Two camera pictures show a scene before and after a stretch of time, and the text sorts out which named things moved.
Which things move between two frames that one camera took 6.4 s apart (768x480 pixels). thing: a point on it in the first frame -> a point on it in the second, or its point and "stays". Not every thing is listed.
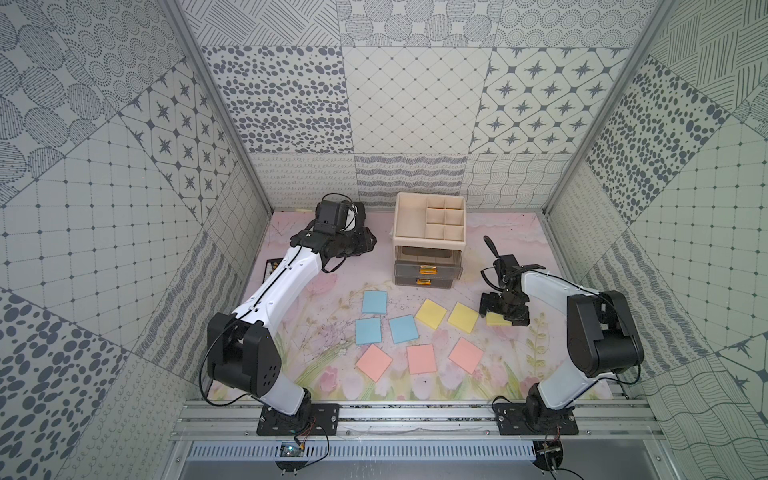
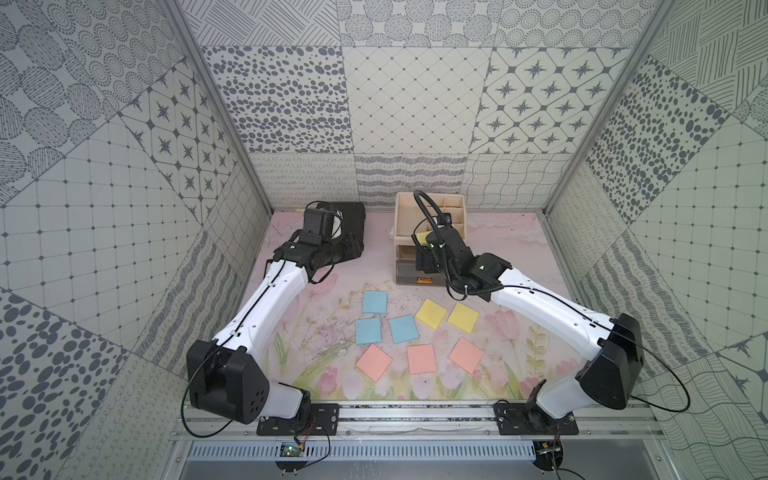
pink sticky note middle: [421, 359] stays
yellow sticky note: [494, 319] -> [421, 236]
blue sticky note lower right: [403, 328] stays
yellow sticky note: [431, 314] stays
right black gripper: [520, 317] -> [425, 260]
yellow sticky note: [463, 317] stays
